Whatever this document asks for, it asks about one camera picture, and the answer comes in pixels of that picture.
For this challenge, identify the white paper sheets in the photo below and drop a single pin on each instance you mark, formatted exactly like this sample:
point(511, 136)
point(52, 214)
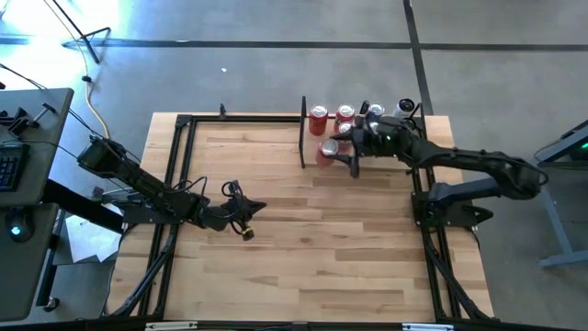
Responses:
point(87, 239)

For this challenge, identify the red Fanta can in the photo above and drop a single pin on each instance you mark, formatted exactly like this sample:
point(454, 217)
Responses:
point(344, 111)
point(345, 127)

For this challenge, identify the wooden shelf with black posts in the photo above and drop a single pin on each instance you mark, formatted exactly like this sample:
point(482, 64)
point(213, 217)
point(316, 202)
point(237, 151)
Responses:
point(310, 143)

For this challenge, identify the red Coca-Cola can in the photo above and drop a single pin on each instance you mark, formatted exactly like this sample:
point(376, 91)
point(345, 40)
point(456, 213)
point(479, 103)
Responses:
point(318, 123)
point(327, 149)

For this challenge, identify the black desk leg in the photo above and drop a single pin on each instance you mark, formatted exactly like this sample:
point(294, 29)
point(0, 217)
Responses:
point(82, 208)

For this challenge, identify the black aluminium table frame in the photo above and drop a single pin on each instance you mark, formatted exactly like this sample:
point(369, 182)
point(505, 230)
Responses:
point(183, 120)

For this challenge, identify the black desk clamp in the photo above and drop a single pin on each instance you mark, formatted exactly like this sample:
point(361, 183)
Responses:
point(20, 120)

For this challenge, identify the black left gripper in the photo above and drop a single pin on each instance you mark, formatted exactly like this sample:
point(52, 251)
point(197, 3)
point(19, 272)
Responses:
point(225, 213)

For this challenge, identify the grey metal table frame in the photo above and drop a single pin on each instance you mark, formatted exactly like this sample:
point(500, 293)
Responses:
point(553, 220)

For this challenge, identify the white slim can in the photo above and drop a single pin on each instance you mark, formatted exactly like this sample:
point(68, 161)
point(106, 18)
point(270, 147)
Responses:
point(404, 106)

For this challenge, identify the black keyboard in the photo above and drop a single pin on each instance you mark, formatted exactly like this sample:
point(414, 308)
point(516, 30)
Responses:
point(11, 167)

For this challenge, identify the blue striped slim can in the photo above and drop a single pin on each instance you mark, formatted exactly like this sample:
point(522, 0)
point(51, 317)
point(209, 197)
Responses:
point(376, 109)

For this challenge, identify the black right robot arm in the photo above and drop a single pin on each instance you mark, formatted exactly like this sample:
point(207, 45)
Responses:
point(482, 161)

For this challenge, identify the black computer mouse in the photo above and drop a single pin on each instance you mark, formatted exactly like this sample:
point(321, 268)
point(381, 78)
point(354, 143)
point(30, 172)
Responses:
point(20, 220)

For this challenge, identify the grey desk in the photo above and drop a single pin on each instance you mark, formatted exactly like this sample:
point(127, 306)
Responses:
point(41, 119)

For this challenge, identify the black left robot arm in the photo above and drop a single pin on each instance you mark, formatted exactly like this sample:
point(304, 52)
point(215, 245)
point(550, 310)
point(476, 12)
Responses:
point(138, 181)

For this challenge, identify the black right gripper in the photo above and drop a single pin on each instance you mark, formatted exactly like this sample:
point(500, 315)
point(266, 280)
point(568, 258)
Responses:
point(386, 138)

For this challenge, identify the black tripod stand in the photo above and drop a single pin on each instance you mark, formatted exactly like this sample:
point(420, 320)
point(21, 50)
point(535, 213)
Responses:
point(95, 57)

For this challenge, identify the silver aluminium bracket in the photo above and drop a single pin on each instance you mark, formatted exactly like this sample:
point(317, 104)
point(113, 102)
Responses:
point(427, 327)
point(171, 325)

